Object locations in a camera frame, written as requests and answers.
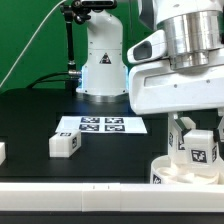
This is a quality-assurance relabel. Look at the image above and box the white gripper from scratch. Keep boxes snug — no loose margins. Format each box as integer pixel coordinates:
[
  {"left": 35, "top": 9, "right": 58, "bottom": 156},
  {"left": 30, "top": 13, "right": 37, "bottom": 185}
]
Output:
[{"left": 128, "top": 30, "right": 224, "bottom": 150}]

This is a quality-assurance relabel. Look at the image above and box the white round stool seat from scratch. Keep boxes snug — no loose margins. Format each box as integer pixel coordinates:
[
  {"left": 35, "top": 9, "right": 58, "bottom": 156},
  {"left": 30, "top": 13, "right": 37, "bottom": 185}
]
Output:
[{"left": 150, "top": 155, "right": 224, "bottom": 185}]

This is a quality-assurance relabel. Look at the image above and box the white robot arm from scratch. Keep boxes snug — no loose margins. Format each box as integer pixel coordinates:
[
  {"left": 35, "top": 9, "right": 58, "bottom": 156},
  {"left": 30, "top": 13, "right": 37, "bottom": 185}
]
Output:
[{"left": 127, "top": 0, "right": 224, "bottom": 123}]

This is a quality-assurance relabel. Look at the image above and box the paper sheet with markers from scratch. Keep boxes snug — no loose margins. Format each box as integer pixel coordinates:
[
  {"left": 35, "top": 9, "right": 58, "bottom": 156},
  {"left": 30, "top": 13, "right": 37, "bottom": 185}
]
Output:
[{"left": 56, "top": 116, "right": 147, "bottom": 134}]

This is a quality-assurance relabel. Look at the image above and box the black camera on stand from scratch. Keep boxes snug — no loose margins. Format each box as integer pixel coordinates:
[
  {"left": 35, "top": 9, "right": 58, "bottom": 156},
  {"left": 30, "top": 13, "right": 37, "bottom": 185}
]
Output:
[{"left": 81, "top": 0, "right": 117, "bottom": 10}]

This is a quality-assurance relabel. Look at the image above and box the black cable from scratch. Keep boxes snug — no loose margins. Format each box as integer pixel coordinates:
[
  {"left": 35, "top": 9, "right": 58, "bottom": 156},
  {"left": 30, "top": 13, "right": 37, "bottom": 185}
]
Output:
[{"left": 26, "top": 71, "right": 82, "bottom": 90}]

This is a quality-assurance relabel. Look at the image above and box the white cable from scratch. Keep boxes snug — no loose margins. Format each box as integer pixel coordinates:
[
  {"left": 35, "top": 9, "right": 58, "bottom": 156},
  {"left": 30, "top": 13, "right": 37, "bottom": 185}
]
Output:
[{"left": 0, "top": 0, "right": 68, "bottom": 88}]

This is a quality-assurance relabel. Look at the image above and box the white front border rail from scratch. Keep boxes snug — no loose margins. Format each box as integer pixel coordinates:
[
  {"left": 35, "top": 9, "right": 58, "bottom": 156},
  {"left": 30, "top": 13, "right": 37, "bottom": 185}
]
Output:
[{"left": 0, "top": 183, "right": 224, "bottom": 212}]

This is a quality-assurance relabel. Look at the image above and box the white border rail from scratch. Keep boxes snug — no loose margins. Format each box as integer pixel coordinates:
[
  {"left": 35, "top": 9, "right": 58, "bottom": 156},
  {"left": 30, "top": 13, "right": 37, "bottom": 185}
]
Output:
[
  {"left": 0, "top": 142, "right": 6, "bottom": 165},
  {"left": 0, "top": 183, "right": 224, "bottom": 212}
]

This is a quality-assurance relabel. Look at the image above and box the white left border rail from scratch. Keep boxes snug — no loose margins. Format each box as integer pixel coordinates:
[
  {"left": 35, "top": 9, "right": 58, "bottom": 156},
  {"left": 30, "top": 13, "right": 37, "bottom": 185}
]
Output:
[{"left": 0, "top": 142, "right": 6, "bottom": 165}]

